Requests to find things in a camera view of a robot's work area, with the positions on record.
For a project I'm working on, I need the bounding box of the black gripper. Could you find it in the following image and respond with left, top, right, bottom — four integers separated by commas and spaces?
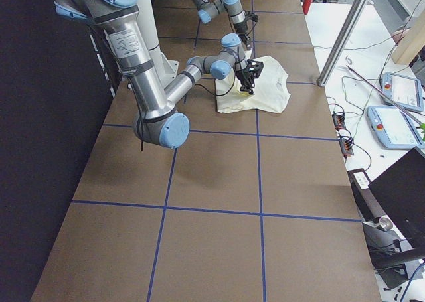
234, 19, 252, 47
236, 62, 256, 95

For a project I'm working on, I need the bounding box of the cream long-sleeve cat shirt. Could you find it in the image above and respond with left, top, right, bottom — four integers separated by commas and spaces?
215, 56, 290, 113

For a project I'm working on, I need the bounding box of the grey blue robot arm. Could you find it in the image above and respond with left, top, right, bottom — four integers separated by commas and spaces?
54, 0, 263, 149
192, 0, 258, 50

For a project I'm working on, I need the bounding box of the far orange connector block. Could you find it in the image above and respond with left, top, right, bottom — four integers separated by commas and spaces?
331, 112, 346, 131

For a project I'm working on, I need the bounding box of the orange connector block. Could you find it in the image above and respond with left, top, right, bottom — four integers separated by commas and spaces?
331, 112, 346, 131
339, 137, 354, 158

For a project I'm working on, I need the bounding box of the near orange connector block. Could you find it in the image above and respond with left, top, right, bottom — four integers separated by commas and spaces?
339, 137, 354, 158

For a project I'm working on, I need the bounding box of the black box with label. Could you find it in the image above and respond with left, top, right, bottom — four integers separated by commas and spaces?
347, 169, 389, 228

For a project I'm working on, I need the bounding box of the near blue teach pendant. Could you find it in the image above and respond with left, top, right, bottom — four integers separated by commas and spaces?
367, 106, 424, 150

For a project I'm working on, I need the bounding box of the blue teach pendant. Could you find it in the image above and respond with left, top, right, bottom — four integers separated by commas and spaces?
381, 72, 424, 112
367, 106, 424, 150

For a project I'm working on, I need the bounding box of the far blue teach pendant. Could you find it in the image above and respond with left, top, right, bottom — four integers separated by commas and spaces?
381, 72, 424, 112

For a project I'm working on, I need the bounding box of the wooden board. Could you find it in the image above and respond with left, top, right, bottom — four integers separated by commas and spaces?
392, 0, 424, 65

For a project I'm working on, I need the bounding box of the black monitor screen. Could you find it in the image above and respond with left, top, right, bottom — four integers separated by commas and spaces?
369, 147, 424, 248

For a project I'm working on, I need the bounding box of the silver metal cup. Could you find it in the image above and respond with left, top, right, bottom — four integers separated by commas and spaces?
377, 216, 394, 232

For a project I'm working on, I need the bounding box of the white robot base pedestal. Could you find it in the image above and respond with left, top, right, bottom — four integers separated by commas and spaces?
137, 0, 179, 87

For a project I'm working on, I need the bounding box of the aluminium frame post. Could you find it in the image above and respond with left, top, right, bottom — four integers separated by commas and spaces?
317, 0, 368, 87

